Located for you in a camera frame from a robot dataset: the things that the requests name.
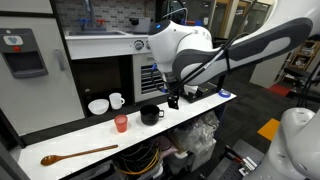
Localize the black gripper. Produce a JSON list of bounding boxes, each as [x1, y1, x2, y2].
[[162, 71, 188, 111]]

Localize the pink translucent cup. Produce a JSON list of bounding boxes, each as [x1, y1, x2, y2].
[[113, 114, 129, 134]]

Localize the black pot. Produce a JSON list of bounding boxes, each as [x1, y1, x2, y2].
[[139, 103, 166, 127]]

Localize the black electronics box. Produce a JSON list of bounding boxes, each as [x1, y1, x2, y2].
[[181, 81, 220, 104]]

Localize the clear plastic bag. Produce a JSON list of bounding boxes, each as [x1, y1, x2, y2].
[[171, 110, 221, 158]]

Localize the pale pink pouch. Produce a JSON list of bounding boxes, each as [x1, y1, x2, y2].
[[159, 135, 181, 158]]

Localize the blue tape roll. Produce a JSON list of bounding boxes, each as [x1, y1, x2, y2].
[[218, 88, 232, 99]]

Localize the white mug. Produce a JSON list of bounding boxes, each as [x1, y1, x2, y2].
[[108, 92, 126, 111]]

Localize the clear bin white lid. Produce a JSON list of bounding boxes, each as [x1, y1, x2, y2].
[[164, 138, 218, 173]]

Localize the grey stove knob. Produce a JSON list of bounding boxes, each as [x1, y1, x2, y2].
[[133, 39, 145, 51]]

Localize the white bowl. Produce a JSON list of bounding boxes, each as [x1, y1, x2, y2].
[[87, 98, 110, 116]]

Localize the grey toy appliance box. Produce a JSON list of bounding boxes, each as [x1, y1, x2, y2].
[[129, 17, 152, 34]]

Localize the brown wooden spoon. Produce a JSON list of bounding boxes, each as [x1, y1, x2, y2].
[[40, 144, 119, 167]]

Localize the wooden shelf unit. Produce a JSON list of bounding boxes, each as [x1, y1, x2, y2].
[[288, 39, 320, 72]]

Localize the white toy kitchen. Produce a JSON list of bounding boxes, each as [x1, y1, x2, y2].
[[0, 0, 174, 138]]

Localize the blue camera cable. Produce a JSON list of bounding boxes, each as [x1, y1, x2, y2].
[[149, 63, 168, 94]]

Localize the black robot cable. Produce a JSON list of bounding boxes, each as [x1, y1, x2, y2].
[[165, 0, 259, 96]]

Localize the yellow cable bundle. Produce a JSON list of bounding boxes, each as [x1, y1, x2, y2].
[[118, 146, 162, 176]]

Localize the aluminium rail bracket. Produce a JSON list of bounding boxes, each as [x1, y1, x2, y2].
[[226, 144, 264, 178]]

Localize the grey fridge door handle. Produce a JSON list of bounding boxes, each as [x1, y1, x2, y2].
[[54, 48, 67, 72]]

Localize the toy faucet blue red handles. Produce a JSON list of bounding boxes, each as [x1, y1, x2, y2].
[[78, 0, 108, 33]]

